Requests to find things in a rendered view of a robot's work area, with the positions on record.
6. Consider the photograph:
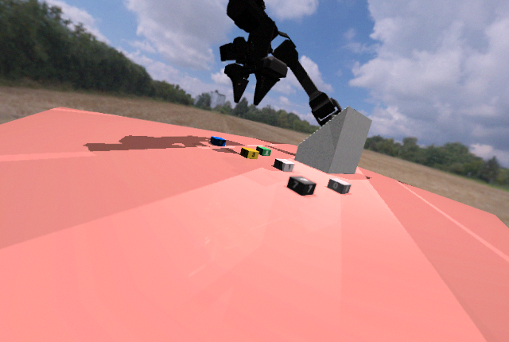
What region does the yellow block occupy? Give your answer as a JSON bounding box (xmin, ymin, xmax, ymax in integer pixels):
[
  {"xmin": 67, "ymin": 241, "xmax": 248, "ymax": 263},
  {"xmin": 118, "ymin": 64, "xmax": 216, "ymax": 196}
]
[{"xmin": 240, "ymin": 147, "xmax": 259, "ymax": 159}]

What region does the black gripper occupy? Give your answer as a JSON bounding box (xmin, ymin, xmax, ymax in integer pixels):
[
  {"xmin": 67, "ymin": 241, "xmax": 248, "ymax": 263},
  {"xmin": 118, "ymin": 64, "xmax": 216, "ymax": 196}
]
[{"xmin": 224, "ymin": 36, "xmax": 288, "ymax": 105}]

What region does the green block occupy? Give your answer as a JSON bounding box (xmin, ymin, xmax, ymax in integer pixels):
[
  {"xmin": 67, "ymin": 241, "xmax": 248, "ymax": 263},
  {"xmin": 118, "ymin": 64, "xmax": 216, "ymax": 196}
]
[{"xmin": 256, "ymin": 146, "xmax": 271, "ymax": 156}]

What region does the blue block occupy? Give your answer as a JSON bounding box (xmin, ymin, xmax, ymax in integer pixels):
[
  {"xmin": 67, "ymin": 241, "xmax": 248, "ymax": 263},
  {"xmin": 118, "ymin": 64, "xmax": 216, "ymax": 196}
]
[{"xmin": 210, "ymin": 136, "xmax": 226, "ymax": 146}]

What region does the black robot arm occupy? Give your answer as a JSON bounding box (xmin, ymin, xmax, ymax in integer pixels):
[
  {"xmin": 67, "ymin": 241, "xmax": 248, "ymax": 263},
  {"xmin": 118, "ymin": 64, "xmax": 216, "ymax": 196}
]
[{"xmin": 220, "ymin": 0, "xmax": 342, "ymax": 126}]

